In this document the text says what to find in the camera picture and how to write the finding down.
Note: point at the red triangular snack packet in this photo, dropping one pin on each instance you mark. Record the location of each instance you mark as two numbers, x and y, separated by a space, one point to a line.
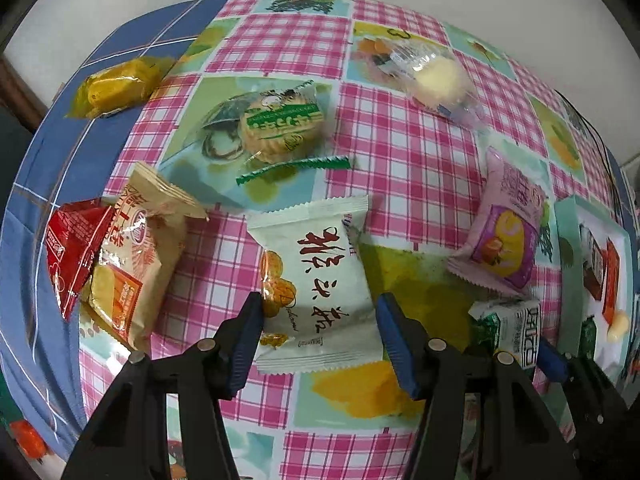
70 245

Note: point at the orange plastic bag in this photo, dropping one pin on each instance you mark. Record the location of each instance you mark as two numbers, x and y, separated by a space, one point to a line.
27 440

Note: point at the white packet with orange fruit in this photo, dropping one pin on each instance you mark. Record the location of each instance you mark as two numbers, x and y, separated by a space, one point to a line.
325 285

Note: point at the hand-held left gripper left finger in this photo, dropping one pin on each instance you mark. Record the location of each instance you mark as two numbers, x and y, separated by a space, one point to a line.
245 345

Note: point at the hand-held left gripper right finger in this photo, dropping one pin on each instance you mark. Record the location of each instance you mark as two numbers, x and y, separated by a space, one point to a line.
400 350

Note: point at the yellow bread packet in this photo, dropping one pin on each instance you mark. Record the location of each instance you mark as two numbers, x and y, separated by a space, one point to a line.
117 87

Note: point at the white green cracker packet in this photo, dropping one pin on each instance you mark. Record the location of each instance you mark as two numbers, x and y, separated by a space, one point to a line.
510 327

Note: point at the small pale bun packet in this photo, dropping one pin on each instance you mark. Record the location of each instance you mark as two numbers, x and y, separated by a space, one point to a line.
620 327

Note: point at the green snack packet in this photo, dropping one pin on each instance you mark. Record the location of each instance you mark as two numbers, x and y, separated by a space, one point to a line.
587 335

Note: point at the beige orange snack packet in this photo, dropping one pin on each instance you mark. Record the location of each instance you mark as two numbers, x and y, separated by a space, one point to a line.
135 260

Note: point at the clear round cookie packet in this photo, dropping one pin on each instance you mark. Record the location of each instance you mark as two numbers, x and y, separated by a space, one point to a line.
280 120

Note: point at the dark door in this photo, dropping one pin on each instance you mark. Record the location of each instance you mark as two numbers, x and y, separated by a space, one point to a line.
10 110

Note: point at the brown white milk snack packet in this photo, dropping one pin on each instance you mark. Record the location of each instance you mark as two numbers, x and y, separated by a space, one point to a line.
592 270

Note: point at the white box with teal rim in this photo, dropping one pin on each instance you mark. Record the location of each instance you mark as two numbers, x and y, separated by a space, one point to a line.
570 260

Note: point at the pink purple snack packet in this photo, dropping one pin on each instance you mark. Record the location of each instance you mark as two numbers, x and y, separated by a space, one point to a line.
505 230

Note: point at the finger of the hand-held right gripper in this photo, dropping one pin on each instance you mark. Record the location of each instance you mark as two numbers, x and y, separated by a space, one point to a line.
552 360

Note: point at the clear white bun packet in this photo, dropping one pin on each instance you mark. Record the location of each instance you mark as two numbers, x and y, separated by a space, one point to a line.
440 77

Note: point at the red gold snack packet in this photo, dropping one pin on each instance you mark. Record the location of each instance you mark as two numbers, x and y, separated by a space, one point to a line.
611 280

